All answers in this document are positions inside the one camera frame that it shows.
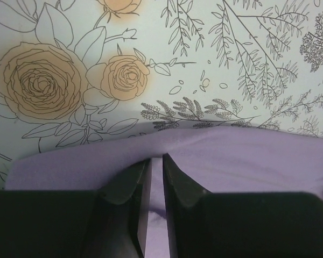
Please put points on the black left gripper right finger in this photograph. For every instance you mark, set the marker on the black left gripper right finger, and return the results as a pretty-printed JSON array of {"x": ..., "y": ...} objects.
[{"x": 201, "y": 223}]

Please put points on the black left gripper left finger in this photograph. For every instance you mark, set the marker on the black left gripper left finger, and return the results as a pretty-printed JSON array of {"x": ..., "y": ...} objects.
[{"x": 111, "y": 221}]

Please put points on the lilac purple t shirt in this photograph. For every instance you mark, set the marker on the lilac purple t shirt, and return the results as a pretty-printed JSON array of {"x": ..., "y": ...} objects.
[{"x": 222, "y": 159}]

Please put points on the floral patterned table cloth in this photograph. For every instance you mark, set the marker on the floral patterned table cloth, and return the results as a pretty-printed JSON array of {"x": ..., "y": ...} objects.
[{"x": 78, "y": 72}]

